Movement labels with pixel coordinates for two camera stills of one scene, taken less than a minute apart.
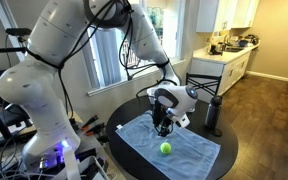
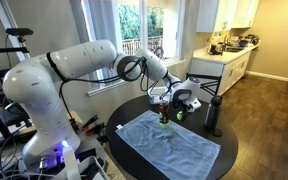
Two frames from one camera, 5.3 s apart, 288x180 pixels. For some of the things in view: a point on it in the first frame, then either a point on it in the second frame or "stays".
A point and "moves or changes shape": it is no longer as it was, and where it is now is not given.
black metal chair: [209, 82] stays
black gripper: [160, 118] → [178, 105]
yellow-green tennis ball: [165, 147] moves or changes shape
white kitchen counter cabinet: [231, 64] stays
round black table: [133, 167] stays
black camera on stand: [18, 32] stays
